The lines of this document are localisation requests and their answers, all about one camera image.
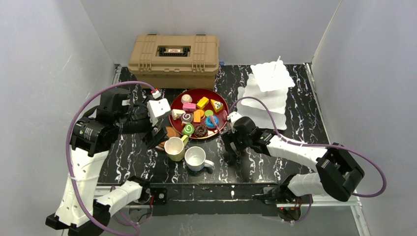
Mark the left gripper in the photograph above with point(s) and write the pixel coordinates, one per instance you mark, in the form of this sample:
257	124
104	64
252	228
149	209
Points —
153	132

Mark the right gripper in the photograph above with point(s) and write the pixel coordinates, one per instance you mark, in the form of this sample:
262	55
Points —
232	140

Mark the red round tray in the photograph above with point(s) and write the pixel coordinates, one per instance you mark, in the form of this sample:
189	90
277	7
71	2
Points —
197	94

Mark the blue toy donut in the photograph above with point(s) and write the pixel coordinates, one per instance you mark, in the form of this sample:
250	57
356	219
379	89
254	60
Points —
212	125

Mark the yellow triangle cake slice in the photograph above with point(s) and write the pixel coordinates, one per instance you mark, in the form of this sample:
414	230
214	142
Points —
217	105

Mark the white tiered cake stand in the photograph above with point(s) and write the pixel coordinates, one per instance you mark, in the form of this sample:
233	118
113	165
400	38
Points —
266	89

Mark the tan plastic toolbox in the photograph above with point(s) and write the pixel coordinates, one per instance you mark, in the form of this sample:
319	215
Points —
176	61

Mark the pink handled metal tongs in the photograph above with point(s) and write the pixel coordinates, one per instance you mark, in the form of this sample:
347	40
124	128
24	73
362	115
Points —
222	121

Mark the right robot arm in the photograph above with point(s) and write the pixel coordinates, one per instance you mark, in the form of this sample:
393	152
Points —
335	171

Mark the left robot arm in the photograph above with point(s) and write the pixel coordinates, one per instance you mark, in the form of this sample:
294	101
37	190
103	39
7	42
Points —
90	139

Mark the wooden coaster stack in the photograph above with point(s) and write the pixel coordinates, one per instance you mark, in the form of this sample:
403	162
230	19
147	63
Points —
171	132

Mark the yellow green mug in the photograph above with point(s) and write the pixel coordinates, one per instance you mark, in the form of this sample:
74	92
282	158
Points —
175	147

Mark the white toy cake slice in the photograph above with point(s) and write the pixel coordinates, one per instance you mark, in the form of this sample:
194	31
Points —
177	113

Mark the green swirl roll cake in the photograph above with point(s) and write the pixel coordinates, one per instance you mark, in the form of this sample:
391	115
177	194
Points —
188	129

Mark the brown swirl roll cake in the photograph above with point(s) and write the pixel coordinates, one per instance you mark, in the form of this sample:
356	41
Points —
187	117

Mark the pink toy cake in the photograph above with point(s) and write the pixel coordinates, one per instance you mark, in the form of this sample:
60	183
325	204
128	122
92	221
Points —
189	107

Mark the white grey mug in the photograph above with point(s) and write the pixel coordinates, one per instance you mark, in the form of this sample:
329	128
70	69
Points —
195	158

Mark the chocolate toy donut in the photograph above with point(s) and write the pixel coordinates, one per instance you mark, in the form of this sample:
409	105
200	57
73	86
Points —
201	131

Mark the green toy macaron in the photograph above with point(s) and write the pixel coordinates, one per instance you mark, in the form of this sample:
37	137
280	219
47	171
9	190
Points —
208	113

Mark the orange toy cake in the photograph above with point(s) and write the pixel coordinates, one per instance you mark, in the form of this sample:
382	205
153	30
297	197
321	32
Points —
198	115

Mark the white round toy mochi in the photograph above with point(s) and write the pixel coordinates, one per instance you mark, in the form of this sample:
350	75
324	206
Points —
186	98

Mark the yellow toy cake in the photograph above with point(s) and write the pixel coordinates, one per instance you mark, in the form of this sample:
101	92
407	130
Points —
202	103

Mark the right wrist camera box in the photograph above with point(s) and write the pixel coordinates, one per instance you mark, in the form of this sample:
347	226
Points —
232	118

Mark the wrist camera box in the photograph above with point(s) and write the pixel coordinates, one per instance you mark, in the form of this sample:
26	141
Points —
158	107
232	118

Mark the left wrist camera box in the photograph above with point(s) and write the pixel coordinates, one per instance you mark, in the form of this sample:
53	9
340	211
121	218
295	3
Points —
158	107

